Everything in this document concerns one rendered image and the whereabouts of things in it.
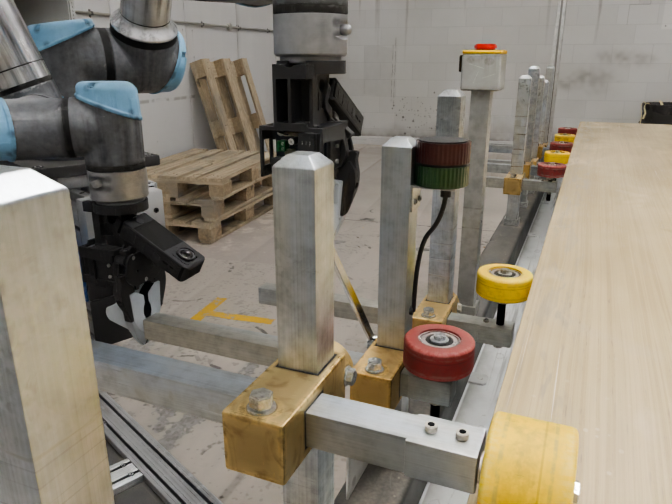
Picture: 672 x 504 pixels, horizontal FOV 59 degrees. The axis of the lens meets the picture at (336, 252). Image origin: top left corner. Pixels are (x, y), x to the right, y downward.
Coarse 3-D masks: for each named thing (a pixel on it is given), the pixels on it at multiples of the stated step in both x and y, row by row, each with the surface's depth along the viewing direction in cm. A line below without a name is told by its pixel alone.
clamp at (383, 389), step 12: (372, 348) 72; (384, 348) 72; (360, 360) 69; (384, 360) 69; (396, 360) 69; (360, 372) 67; (384, 372) 67; (396, 372) 67; (360, 384) 67; (372, 384) 66; (384, 384) 66; (396, 384) 68; (360, 396) 67; (372, 396) 67; (384, 396) 66; (396, 396) 68
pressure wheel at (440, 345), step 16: (416, 336) 67; (432, 336) 68; (448, 336) 68; (464, 336) 67; (416, 352) 64; (432, 352) 64; (448, 352) 64; (464, 352) 64; (416, 368) 65; (432, 368) 64; (448, 368) 64; (464, 368) 64; (432, 416) 70
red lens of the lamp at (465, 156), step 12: (420, 144) 63; (432, 144) 62; (444, 144) 62; (456, 144) 62; (468, 144) 63; (420, 156) 63; (432, 156) 62; (444, 156) 62; (456, 156) 62; (468, 156) 63
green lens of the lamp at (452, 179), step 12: (420, 168) 64; (432, 168) 63; (444, 168) 62; (456, 168) 62; (468, 168) 64; (420, 180) 64; (432, 180) 63; (444, 180) 63; (456, 180) 63; (468, 180) 65
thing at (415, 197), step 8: (432, 136) 67; (440, 136) 67; (448, 136) 67; (416, 192) 67; (440, 192) 66; (448, 192) 65; (416, 200) 66; (416, 208) 68; (440, 208) 67; (440, 216) 67; (432, 232) 68; (424, 240) 68; (416, 264) 70; (416, 272) 70; (416, 280) 71; (416, 288) 71; (416, 296) 71
